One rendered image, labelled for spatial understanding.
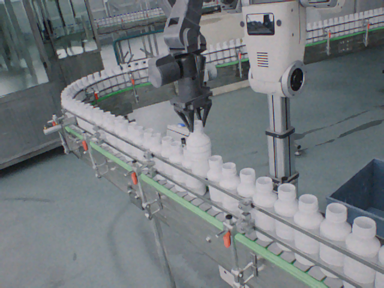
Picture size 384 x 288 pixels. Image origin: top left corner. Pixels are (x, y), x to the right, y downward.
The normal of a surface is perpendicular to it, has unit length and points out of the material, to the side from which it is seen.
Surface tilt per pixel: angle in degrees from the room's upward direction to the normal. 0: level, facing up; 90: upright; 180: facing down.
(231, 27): 90
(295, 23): 90
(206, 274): 0
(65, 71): 90
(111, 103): 90
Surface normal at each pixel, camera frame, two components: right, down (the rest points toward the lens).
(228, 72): 0.35, 0.36
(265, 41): -0.77, 0.38
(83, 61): 0.62, 0.25
